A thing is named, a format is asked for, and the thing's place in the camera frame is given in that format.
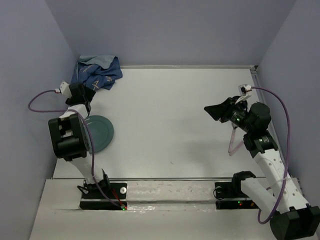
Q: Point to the blue fish placemat cloth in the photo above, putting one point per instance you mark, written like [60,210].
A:
[97,71]

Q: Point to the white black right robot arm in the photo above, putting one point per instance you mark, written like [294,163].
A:
[289,215]

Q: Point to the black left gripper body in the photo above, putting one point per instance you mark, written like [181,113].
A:
[89,93]

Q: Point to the white foam strip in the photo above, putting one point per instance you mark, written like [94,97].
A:
[170,191]

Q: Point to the pink handled steel fork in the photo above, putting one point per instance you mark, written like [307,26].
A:
[231,148]

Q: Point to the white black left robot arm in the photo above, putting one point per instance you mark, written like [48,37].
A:
[72,141]

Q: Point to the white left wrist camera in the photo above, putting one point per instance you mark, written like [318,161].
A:
[63,89]

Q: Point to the teal ceramic plate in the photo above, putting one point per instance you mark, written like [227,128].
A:
[102,131]

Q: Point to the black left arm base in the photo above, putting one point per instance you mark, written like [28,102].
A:
[94,200]

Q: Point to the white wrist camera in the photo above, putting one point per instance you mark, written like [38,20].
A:
[63,89]
[245,90]

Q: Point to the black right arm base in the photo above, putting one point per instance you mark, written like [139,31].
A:
[228,199]

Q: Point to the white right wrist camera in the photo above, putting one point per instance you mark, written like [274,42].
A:
[245,90]

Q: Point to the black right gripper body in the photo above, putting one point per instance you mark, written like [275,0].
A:
[235,114]

